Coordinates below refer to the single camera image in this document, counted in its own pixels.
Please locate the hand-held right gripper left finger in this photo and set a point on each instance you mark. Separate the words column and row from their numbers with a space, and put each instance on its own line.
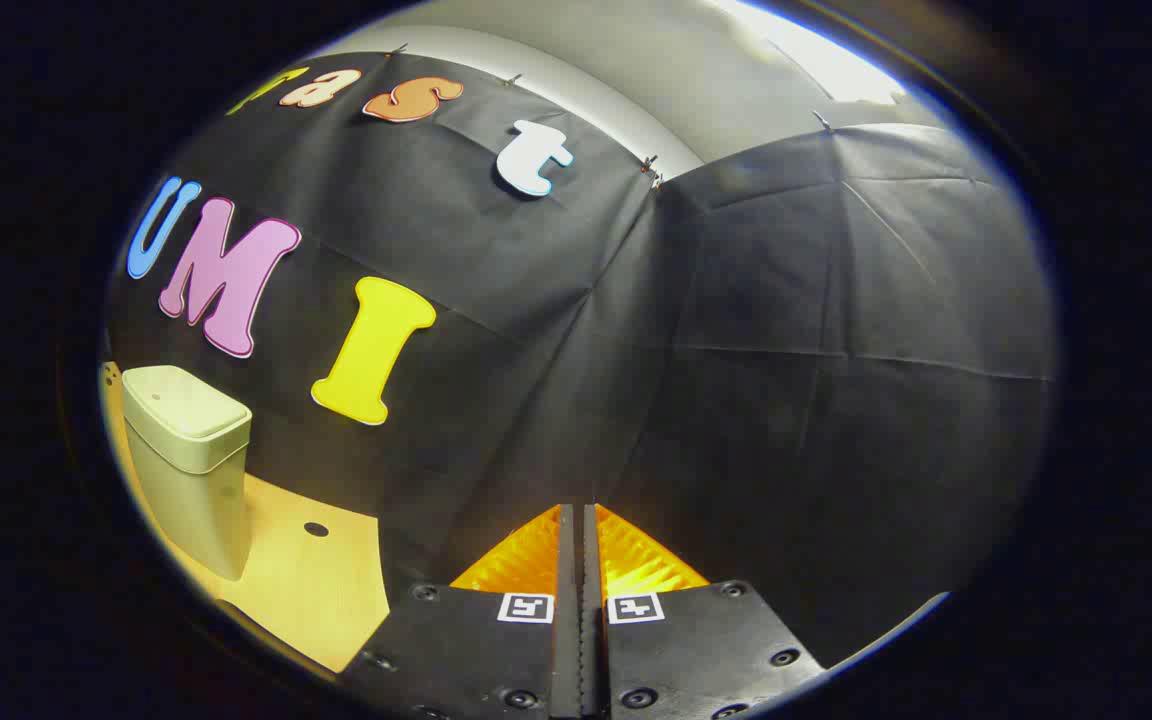
column 566, row 640

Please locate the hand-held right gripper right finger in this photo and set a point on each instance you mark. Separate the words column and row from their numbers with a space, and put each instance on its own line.
column 593, row 640

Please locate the pale green desktop garbage bin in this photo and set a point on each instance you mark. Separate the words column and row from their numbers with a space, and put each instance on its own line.
column 191, row 470

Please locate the black backdrop cloth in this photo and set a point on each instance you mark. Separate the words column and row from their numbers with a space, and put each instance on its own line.
column 736, row 350

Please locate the metal cloth clip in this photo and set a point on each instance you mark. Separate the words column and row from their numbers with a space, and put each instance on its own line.
column 649, row 166

